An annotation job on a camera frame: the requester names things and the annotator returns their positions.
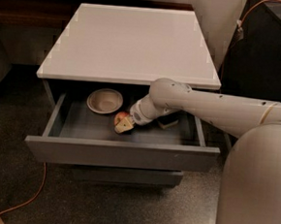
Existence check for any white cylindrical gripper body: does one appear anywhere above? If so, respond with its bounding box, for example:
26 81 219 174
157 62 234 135
130 95 162 126

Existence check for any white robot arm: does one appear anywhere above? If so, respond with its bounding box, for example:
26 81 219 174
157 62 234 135
114 78 281 224

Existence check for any orange floor cable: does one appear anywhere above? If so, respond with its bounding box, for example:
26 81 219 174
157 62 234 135
0 158 49 224

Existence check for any grey bowl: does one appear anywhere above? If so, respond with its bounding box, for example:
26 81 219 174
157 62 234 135
86 88 123 114

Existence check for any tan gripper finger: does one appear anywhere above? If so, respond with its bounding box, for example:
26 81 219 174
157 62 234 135
114 116 135 134

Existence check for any grey bottom drawer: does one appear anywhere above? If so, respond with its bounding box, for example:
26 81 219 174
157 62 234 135
72 166 183 186

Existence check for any green yellow sponge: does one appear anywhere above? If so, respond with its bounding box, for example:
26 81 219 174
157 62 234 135
157 114 179 130

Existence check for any grey drawer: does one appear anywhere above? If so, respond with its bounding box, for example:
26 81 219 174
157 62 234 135
25 80 220 172
72 166 183 186

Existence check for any white counter top cabinet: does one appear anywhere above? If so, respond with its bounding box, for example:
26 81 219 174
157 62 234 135
37 4 221 90

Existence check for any grey top drawer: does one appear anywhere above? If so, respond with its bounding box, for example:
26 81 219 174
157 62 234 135
25 80 220 172

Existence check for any dark cabinet on right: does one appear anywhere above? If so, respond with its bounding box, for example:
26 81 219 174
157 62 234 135
220 0 281 123

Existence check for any red apple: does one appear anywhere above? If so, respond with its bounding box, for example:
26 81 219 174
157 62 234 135
113 111 130 126

